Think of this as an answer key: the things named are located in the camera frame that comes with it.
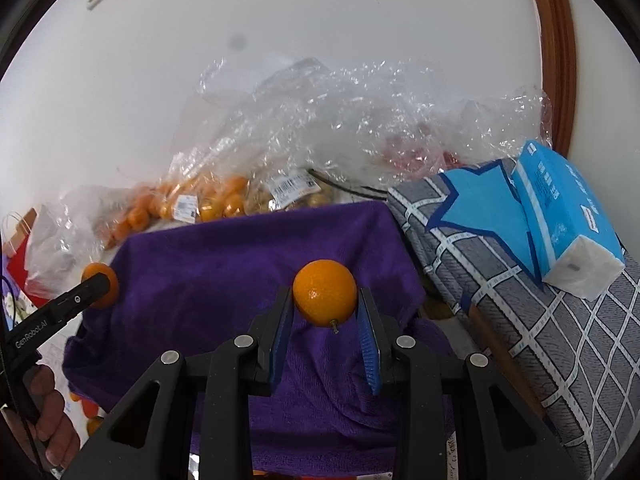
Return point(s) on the orange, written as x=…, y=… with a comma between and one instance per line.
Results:
x=325, y=293
x=99, y=286

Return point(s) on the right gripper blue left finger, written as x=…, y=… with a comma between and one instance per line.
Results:
x=271, y=331

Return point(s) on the blue tissue pack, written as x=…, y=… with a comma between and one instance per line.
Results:
x=576, y=246

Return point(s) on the white plastic bag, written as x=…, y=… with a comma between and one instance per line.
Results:
x=70, y=233

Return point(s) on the bag of small oranges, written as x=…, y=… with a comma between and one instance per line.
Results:
x=204, y=197

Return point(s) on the grey checked fabric bag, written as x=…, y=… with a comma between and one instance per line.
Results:
x=579, y=357

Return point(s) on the clear plastic bag pile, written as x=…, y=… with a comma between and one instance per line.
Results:
x=374, y=125

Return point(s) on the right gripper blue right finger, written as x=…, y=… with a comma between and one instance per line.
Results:
x=376, y=334

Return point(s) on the red paper shopping bag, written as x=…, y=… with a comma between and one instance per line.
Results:
x=14, y=248

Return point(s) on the person's left hand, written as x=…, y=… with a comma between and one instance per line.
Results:
x=53, y=424

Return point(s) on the brown wooden door frame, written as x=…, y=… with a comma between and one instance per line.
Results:
x=559, y=68

